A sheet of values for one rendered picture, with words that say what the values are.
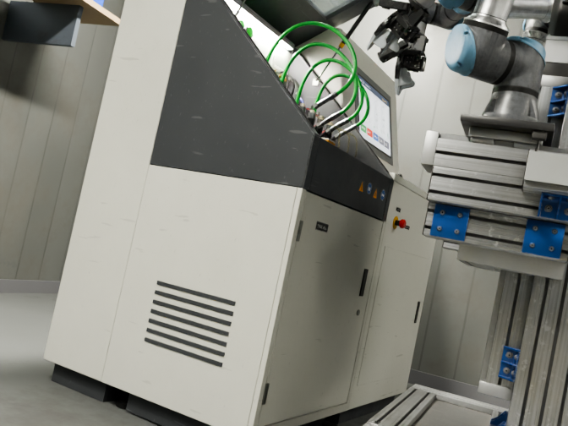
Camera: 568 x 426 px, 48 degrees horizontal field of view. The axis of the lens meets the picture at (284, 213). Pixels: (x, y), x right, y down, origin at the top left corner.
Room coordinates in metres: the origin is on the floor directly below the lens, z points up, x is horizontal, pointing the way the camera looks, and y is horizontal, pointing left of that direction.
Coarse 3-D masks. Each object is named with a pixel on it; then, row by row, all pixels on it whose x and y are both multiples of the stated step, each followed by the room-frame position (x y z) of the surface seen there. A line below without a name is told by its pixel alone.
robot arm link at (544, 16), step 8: (520, 0) 2.06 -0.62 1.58; (528, 0) 2.07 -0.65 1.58; (536, 0) 2.07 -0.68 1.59; (544, 0) 2.08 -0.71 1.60; (552, 0) 2.08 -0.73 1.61; (456, 8) 2.04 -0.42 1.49; (512, 8) 2.06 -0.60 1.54; (520, 8) 2.07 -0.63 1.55; (528, 8) 2.07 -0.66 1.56; (536, 8) 2.07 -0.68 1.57; (544, 8) 2.08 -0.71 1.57; (448, 16) 2.11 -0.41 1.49; (456, 16) 2.08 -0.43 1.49; (464, 16) 2.07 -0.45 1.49; (512, 16) 2.09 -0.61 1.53; (520, 16) 2.09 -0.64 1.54; (528, 16) 2.09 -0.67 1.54; (536, 16) 2.10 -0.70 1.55; (544, 16) 2.10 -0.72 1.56
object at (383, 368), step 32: (320, 64) 2.61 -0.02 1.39; (352, 64) 2.67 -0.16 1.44; (416, 224) 2.72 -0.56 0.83; (384, 256) 2.44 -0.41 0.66; (416, 256) 2.78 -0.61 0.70; (384, 288) 2.50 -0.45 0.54; (416, 288) 2.86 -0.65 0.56; (384, 320) 2.57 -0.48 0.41; (416, 320) 2.93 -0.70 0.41; (384, 352) 2.64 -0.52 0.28; (384, 384) 2.71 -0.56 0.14; (352, 416) 2.57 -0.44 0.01
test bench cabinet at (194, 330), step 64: (192, 192) 1.98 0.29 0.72; (256, 192) 1.87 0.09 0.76; (192, 256) 1.96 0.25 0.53; (256, 256) 1.84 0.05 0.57; (128, 320) 2.05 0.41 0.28; (192, 320) 1.93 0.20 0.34; (256, 320) 1.82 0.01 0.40; (128, 384) 2.02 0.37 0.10; (192, 384) 1.91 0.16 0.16; (256, 384) 1.80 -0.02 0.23
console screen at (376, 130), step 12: (360, 72) 2.74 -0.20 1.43; (372, 84) 2.86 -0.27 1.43; (372, 96) 2.85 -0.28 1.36; (384, 96) 3.00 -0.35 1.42; (372, 108) 2.84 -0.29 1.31; (384, 108) 2.98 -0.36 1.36; (360, 120) 2.70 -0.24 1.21; (372, 120) 2.83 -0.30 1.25; (384, 120) 2.97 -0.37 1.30; (360, 132) 2.69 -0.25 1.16; (372, 132) 2.82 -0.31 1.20; (384, 132) 2.96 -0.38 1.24; (372, 144) 2.81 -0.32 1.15; (384, 144) 2.95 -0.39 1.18; (384, 156) 2.94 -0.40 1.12
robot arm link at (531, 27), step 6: (528, 24) 2.25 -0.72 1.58; (534, 24) 2.22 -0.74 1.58; (540, 24) 2.21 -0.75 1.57; (546, 24) 2.18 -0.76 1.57; (528, 30) 2.23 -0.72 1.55; (534, 30) 2.21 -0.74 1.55; (540, 30) 2.20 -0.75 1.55; (546, 30) 2.20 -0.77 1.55; (522, 36) 2.28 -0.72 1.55; (528, 36) 2.24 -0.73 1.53; (534, 36) 2.22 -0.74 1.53; (540, 36) 2.21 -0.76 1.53; (540, 42) 2.21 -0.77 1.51
